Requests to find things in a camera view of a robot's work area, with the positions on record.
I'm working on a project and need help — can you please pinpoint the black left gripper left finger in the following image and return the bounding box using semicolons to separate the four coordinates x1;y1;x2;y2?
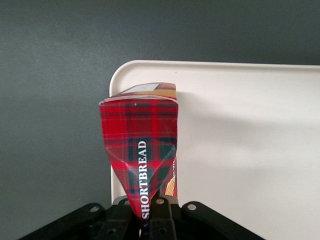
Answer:
97;196;133;240

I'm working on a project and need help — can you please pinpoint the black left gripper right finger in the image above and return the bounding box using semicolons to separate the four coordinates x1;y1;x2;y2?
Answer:
138;196;180;240

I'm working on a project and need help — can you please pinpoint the red tartan cookie box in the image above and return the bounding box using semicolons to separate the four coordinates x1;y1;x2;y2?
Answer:
97;82;181;230

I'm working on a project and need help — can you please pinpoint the cream plastic tray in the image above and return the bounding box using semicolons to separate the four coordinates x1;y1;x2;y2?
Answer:
109;59;320;240

